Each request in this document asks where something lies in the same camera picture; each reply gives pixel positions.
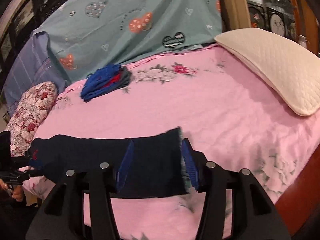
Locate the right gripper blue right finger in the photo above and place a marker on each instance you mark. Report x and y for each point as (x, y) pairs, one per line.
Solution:
(190, 165)

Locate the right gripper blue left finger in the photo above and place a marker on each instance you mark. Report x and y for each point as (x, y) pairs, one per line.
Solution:
(125, 165)

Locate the dark navy pants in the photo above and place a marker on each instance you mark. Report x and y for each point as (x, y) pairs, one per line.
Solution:
(155, 172)

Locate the left hand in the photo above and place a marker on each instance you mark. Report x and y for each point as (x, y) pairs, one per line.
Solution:
(16, 193)

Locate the pink floral bed sheet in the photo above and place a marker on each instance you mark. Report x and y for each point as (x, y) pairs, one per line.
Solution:
(225, 110)

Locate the red floral bolster pillow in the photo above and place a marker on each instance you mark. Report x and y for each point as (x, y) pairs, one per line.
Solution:
(32, 109)

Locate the folded blue red clothes stack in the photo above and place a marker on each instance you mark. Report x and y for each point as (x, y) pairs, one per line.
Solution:
(105, 80)

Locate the blue plaid pillow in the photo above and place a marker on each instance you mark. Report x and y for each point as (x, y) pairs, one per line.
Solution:
(34, 64)

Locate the cream quilted pillow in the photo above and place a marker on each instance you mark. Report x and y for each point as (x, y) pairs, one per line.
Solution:
(287, 67)

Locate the teal heart pattern quilt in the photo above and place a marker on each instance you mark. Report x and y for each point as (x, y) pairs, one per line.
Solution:
(85, 35)

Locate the wooden display cabinet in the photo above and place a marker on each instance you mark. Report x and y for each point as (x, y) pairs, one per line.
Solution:
(297, 20)

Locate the wooden bed frame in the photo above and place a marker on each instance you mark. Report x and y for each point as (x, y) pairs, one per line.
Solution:
(300, 202)

